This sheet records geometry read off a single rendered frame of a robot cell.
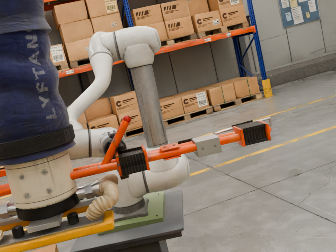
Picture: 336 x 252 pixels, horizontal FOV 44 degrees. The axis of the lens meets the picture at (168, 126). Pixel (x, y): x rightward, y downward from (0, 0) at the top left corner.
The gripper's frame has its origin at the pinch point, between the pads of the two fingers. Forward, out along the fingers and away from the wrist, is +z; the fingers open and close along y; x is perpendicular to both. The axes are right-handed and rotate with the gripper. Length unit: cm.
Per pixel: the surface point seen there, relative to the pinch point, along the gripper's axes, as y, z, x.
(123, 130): -9.0, 5.4, -2.2
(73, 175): -0.8, 6.1, 13.7
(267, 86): 95, -743, -399
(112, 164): -0.8, 6.8, 3.0
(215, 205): 120, -243, -88
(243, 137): 0.8, 11.6, -33.3
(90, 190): 4.8, 5.2, 10.7
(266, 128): 0.1, 11.6, -40.5
